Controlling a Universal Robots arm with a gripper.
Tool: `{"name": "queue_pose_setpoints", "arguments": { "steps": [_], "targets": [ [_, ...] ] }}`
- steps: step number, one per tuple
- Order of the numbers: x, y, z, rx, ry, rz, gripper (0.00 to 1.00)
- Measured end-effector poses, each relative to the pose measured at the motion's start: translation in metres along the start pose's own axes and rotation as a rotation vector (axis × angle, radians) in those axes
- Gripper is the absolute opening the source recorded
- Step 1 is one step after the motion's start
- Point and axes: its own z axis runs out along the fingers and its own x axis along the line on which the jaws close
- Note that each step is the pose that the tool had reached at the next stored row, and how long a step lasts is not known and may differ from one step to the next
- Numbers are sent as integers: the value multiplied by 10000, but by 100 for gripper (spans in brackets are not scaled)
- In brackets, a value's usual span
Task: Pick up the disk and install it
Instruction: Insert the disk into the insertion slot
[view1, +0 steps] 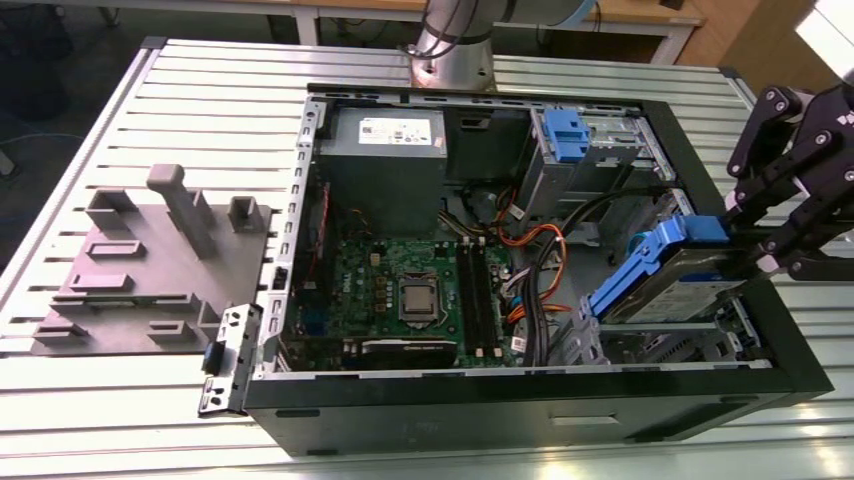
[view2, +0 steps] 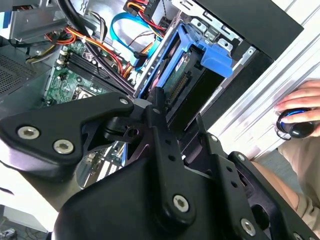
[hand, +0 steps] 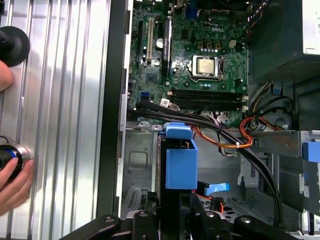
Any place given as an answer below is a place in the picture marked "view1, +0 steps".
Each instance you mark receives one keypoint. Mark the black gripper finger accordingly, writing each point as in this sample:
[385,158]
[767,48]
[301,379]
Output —
[811,225]
[761,132]

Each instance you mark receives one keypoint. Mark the hard disk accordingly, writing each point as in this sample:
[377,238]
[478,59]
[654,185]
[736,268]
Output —
[674,295]

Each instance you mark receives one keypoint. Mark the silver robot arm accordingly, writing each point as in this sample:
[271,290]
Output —
[454,70]

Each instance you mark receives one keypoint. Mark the metal disk bay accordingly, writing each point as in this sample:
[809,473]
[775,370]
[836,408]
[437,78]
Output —
[590,340]

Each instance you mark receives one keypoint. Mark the brown cabinet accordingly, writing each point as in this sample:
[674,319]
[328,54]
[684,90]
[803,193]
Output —
[748,40]

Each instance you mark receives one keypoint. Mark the wooden desk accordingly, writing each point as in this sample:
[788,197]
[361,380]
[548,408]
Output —
[668,20]

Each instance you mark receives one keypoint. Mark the blue optical drive latch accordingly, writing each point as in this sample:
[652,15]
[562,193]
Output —
[566,135]

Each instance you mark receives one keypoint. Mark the grey metal drive cage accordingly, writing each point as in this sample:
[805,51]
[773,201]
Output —
[568,185]

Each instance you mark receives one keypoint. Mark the black RAM slot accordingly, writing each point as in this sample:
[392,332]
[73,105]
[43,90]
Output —
[468,300]
[476,300]

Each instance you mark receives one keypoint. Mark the grey power supply unit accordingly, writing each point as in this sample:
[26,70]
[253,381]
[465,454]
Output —
[381,190]

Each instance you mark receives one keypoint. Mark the silver CPU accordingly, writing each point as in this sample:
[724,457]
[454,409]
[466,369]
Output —
[421,299]

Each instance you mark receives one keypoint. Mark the CPU socket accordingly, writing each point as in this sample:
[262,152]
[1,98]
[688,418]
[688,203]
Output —
[422,322]

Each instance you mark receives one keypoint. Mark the black PC case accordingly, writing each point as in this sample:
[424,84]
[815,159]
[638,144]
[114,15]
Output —
[468,415]

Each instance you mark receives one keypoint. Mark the black graphics card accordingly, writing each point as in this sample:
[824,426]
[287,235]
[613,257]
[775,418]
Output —
[408,352]

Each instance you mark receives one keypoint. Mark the green motherboard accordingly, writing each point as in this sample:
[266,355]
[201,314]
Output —
[374,320]

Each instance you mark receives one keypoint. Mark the grey parts rack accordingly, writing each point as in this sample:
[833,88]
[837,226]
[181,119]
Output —
[167,300]

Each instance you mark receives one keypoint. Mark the silver expansion slot bracket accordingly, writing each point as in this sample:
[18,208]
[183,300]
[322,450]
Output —
[234,330]

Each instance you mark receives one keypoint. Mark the blue black bracket latch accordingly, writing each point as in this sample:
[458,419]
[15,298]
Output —
[215,357]

